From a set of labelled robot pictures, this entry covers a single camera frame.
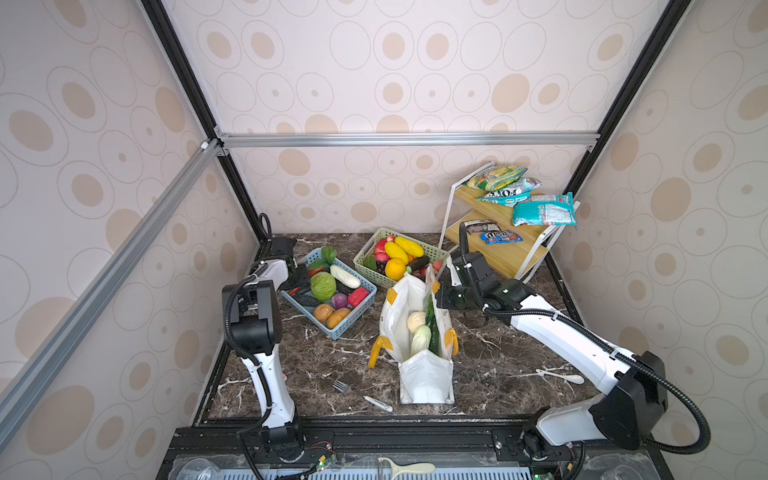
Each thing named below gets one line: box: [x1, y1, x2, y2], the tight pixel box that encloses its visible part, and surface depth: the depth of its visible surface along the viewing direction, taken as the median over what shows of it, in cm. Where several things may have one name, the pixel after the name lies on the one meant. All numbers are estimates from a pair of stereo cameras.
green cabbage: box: [310, 271, 337, 302], surface depth 97 cm
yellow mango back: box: [395, 236, 425, 258], surface depth 108 cm
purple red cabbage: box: [332, 292, 348, 310], surface depth 98 cm
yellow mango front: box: [385, 241, 409, 264], surface depth 108 cm
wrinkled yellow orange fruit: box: [385, 258, 406, 281], surface depth 99 cm
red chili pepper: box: [348, 287, 370, 308], surface depth 97 cm
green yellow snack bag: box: [467, 165, 528, 191], surface depth 83 cm
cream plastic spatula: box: [378, 457, 436, 480], surface depth 72 cm
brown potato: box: [314, 304, 335, 323], surface depth 92 cm
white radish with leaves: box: [410, 325, 432, 357], surface depth 87 cm
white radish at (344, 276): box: [330, 264, 361, 289], surface depth 101 cm
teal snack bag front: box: [512, 192, 577, 227], surface depth 77 cm
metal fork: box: [332, 379, 351, 393], surface depth 85 cm
